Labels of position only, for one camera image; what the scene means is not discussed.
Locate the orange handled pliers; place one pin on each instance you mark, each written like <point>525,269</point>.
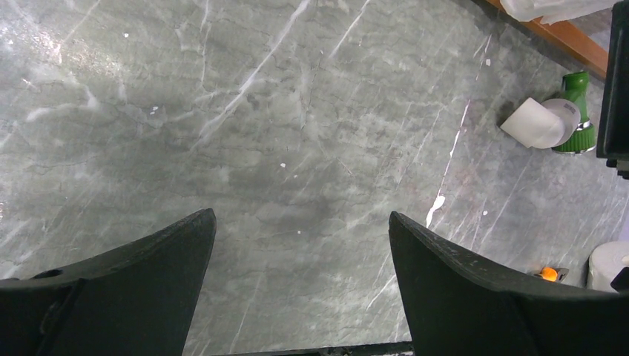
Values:
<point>551,274</point>

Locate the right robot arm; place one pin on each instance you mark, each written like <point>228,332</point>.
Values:
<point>612,143</point>

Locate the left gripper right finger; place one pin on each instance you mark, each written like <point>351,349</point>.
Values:
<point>457,302</point>

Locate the orange wooden shelf rack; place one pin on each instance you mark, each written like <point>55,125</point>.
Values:
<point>568,38</point>

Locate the white plastic pipe fitting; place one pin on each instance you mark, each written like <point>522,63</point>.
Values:
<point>539,125</point>

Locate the green plastic pipe fitting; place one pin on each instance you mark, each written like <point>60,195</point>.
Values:
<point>582,133</point>

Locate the plain white paper roll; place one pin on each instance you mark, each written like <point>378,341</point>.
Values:
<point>552,11</point>

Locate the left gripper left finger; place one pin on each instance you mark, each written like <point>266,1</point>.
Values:
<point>137,299</point>

